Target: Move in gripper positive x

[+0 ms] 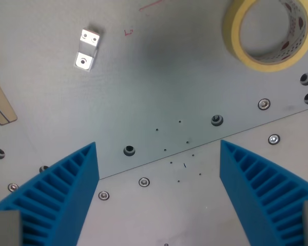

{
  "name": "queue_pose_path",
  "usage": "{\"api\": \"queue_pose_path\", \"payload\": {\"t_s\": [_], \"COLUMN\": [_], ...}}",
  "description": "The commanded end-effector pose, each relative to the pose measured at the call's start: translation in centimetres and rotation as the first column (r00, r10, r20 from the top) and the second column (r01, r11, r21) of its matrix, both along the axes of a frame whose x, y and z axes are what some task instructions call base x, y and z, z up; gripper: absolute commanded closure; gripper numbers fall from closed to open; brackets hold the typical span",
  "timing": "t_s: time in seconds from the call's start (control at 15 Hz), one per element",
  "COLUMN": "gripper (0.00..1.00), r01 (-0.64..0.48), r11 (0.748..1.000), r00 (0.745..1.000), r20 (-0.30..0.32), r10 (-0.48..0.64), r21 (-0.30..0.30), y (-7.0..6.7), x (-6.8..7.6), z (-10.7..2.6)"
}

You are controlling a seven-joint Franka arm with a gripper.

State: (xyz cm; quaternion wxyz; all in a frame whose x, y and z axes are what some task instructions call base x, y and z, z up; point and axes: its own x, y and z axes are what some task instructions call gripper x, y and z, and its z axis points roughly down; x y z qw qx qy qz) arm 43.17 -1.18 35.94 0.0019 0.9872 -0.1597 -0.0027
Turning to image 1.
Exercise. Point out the wooden strip with dark lines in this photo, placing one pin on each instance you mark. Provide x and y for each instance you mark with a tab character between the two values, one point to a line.
0	102

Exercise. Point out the silver hex screw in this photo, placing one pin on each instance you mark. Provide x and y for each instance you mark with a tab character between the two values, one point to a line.
274	139
13	187
104	195
144	182
264	104

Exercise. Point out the silver metal bracket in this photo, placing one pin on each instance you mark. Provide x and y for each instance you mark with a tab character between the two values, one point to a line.
87	49

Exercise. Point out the yellow masking tape roll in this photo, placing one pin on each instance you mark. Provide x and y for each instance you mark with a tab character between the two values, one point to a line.
268	36

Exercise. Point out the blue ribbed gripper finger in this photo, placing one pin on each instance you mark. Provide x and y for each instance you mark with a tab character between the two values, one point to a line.
254	189
64	194

